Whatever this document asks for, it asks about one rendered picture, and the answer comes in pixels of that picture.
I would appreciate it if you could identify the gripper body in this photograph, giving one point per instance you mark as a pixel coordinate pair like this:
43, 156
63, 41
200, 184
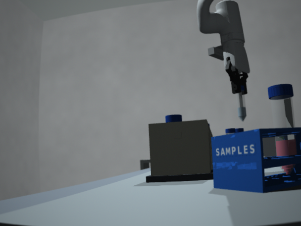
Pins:
238, 56

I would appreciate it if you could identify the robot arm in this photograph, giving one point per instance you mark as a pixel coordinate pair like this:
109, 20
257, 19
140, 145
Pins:
226, 21

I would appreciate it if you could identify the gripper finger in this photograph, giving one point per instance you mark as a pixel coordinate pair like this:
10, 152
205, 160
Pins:
234, 78
243, 81

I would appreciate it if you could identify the blue tube cap with white dot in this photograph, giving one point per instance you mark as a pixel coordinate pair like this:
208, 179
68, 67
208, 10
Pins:
230, 130

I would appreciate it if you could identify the blue tube rack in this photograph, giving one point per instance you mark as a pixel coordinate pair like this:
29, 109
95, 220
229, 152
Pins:
238, 161

